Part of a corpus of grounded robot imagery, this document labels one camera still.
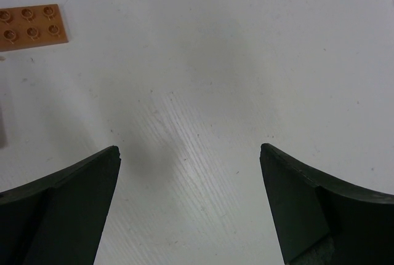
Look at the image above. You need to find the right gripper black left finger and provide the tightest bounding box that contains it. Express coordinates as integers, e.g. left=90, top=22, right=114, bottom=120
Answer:
left=1, top=146, right=121, bottom=264

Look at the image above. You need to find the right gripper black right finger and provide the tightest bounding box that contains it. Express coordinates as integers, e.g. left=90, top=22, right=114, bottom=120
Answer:
left=260, top=143, right=393, bottom=264

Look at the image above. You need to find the orange lego brick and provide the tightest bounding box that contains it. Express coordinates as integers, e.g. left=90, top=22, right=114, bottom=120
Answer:
left=1, top=4, right=68, bottom=52

